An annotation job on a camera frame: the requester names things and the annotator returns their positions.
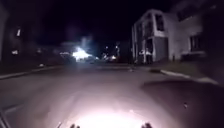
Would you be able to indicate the robot's own part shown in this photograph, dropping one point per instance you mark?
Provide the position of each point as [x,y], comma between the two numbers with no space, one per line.
[146,125]
[74,126]

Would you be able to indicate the pale kerb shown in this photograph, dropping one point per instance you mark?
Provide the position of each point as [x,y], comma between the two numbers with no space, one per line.
[26,72]
[186,76]

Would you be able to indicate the white two-storey building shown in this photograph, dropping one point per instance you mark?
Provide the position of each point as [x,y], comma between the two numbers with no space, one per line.
[166,36]

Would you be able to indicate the grey asphalt road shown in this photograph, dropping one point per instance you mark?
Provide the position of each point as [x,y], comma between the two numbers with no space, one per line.
[100,93]

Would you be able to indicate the dark building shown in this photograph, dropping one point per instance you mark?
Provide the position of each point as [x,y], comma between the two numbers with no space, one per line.
[8,40]

